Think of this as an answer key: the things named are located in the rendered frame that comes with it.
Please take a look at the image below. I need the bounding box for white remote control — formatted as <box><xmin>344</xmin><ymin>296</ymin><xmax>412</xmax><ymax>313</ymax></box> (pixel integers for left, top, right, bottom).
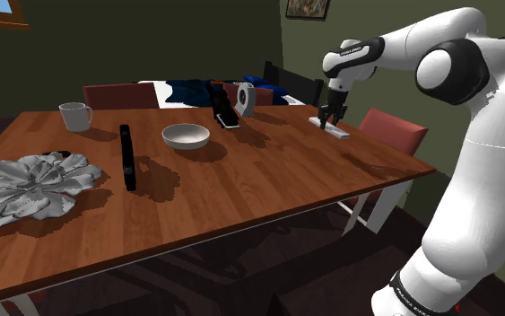
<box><xmin>308</xmin><ymin>115</ymin><xmax>351</xmax><ymax>141</ymax></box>

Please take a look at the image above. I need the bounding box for light red chair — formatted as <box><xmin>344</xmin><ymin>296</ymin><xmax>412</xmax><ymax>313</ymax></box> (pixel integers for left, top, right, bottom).
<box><xmin>338</xmin><ymin>107</ymin><xmax>430</xmax><ymax>220</ymax></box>

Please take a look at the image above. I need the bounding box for red chair with low back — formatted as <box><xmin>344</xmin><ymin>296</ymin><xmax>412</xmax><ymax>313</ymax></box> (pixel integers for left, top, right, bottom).
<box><xmin>222</xmin><ymin>82</ymin><xmax>275</xmax><ymax>108</ymax></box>

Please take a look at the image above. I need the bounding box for black phone with white edge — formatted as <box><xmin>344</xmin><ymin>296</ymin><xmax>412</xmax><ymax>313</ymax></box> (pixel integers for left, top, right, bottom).
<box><xmin>214</xmin><ymin>112</ymin><xmax>241</xmax><ymax>130</ymax></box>

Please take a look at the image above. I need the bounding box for wooden table with white legs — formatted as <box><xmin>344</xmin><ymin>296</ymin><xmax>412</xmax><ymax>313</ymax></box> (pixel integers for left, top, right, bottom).
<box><xmin>0</xmin><ymin>104</ymin><xmax>437</xmax><ymax>316</ymax></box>

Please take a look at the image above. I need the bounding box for bed with blue blanket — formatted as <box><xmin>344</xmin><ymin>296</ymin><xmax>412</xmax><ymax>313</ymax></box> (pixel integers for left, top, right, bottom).
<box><xmin>137</xmin><ymin>60</ymin><xmax>326</xmax><ymax>110</ymax></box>

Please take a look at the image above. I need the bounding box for white bowl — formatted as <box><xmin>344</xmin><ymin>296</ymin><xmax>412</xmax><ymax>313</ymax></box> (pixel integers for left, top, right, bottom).
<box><xmin>161</xmin><ymin>123</ymin><xmax>212</xmax><ymax>151</ymax></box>

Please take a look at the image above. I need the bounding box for dark robot stand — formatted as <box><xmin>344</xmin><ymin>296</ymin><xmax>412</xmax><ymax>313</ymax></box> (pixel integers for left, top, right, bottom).
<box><xmin>269</xmin><ymin>243</ymin><xmax>413</xmax><ymax>316</ymax></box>

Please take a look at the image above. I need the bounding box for long black remote control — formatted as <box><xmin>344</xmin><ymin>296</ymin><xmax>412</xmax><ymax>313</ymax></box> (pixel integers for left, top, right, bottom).
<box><xmin>118</xmin><ymin>123</ymin><xmax>137</xmax><ymax>193</ymax></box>

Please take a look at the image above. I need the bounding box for dark red chair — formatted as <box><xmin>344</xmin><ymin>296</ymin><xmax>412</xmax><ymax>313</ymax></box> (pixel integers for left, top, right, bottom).
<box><xmin>82</xmin><ymin>81</ymin><xmax>161</xmax><ymax>111</ymax></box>

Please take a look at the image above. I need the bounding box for white mug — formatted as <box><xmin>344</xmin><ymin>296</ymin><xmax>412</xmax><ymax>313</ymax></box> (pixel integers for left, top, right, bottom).
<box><xmin>58</xmin><ymin>101</ymin><xmax>94</xmax><ymax>134</ymax></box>

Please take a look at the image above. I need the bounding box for grey flower-shaped leafy thing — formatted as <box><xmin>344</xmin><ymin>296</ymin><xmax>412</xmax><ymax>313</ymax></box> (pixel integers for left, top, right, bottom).
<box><xmin>0</xmin><ymin>151</ymin><xmax>104</xmax><ymax>233</ymax></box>

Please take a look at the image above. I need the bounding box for framed wall picture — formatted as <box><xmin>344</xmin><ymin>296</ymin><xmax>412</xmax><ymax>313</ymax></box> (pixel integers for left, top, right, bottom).
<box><xmin>283</xmin><ymin>0</ymin><xmax>332</xmax><ymax>22</ymax></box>

